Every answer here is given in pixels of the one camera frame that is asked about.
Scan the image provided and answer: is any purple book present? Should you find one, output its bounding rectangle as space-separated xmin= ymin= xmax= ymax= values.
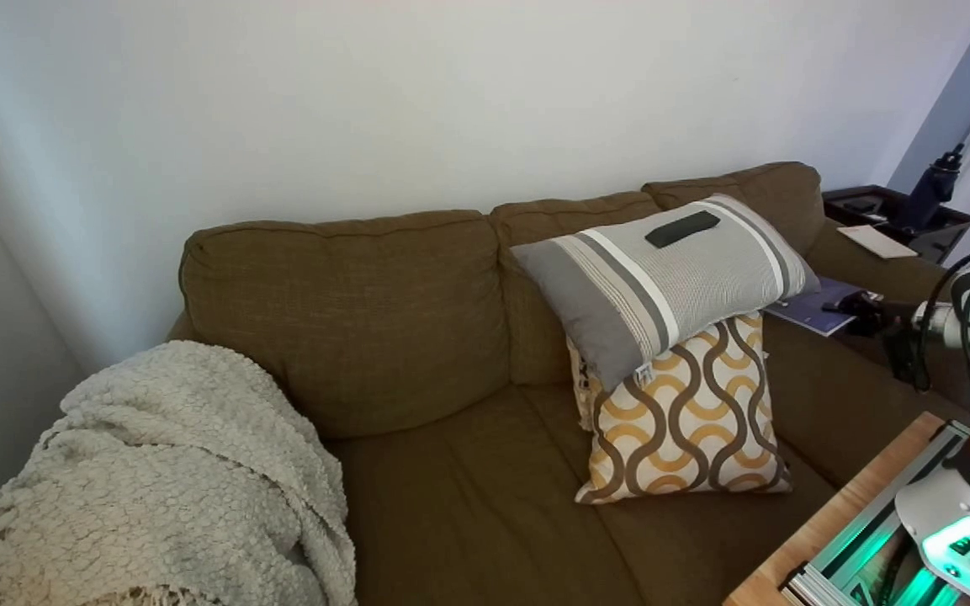
xmin=763 ymin=276 xmax=883 ymax=338

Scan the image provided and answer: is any brown fabric sofa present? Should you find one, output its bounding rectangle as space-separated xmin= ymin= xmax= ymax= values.
xmin=167 ymin=162 xmax=970 ymax=606

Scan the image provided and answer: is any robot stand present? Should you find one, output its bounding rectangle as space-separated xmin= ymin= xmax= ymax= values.
xmin=724 ymin=411 xmax=970 ymax=606

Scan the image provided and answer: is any cream knitted blanket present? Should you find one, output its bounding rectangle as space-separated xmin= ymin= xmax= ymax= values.
xmin=0 ymin=340 xmax=358 ymax=606

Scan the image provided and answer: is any white paper booklet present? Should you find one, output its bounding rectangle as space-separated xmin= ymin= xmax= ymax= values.
xmin=835 ymin=224 xmax=920 ymax=260

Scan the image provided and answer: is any yellow brown wave-pattern pillow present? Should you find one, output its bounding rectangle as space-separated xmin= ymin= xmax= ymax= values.
xmin=567 ymin=311 xmax=794 ymax=507

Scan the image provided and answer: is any black remote control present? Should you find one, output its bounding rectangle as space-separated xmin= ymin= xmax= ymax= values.
xmin=644 ymin=210 xmax=722 ymax=250

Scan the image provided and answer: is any grey striped pillow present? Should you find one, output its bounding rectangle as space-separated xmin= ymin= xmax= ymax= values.
xmin=509 ymin=194 xmax=821 ymax=393

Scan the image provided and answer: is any dark side table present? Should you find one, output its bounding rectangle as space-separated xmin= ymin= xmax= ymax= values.
xmin=821 ymin=184 xmax=970 ymax=267

